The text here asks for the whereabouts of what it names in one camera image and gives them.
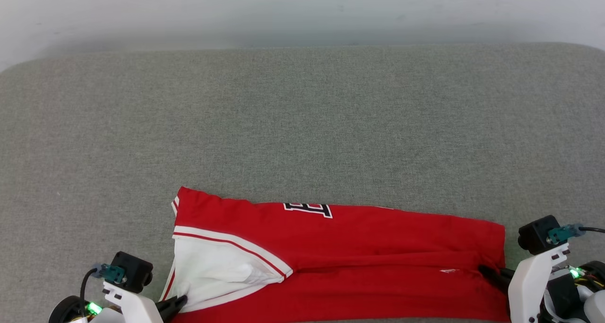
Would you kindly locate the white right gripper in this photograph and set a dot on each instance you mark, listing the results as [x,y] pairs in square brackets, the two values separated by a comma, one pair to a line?
[531,280]

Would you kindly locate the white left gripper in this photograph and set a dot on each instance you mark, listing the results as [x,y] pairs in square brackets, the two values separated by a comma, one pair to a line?
[134,306]

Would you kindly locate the red and white sports jersey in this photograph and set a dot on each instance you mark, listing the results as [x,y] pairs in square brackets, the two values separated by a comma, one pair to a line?
[359,257]

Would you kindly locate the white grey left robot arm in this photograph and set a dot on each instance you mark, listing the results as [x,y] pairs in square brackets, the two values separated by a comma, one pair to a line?
[73,311]

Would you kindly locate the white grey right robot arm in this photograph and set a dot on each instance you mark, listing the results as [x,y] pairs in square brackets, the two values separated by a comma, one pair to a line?
[574,294]

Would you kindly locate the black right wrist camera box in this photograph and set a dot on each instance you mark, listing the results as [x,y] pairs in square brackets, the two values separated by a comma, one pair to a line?
[536,235]

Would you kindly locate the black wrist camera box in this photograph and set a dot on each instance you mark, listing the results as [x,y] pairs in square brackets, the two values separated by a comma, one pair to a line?
[536,235]
[134,271]

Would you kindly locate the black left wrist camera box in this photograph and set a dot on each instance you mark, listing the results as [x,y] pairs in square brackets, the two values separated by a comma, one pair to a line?
[134,271]

